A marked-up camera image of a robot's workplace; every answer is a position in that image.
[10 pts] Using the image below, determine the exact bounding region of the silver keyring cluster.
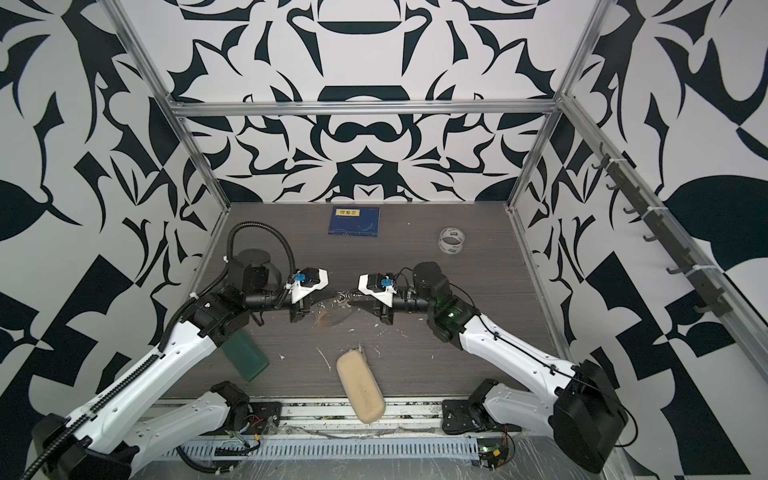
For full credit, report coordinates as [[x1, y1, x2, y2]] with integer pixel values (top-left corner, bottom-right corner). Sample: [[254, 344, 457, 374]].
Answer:
[[333, 291, 355, 309]]

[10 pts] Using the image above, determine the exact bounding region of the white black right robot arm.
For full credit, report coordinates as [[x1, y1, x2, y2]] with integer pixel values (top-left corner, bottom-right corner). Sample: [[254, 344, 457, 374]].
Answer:
[[346, 262, 637, 474]]

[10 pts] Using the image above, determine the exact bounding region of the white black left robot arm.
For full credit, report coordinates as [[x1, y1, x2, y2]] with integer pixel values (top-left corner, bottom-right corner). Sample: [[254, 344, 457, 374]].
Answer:
[[21, 221, 329, 479]]

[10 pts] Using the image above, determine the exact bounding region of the green translucent plastic case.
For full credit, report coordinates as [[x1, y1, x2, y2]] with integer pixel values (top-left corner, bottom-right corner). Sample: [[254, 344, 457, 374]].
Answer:
[[221, 330, 270, 382]]

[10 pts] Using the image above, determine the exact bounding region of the blue book yellow label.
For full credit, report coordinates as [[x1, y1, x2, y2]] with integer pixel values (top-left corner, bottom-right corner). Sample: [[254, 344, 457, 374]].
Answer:
[[328, 206, 380, 237]]

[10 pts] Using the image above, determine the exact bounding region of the clear tape roll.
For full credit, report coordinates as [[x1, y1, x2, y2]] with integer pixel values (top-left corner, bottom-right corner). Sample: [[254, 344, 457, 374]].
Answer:
[[438, 227, 466, 255]]

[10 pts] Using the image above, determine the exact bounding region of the beige glasses case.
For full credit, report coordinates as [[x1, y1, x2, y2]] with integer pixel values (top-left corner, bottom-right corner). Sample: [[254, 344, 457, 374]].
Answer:
[[336, 349, 386, 425]]

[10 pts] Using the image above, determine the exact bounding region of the green circuit board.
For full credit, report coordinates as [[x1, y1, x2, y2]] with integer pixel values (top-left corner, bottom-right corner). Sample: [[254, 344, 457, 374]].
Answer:
[[477, 435, 516, 471]]

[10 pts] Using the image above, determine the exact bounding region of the white slotted cable duct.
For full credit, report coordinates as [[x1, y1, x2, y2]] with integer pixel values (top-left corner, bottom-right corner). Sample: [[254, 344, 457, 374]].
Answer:
[[183, 437, 480, 462]]

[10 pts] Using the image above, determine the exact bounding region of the black wall hook rack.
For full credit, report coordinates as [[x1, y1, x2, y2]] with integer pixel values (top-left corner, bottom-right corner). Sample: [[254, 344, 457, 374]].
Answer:
[[596, 143, 737, 317]]

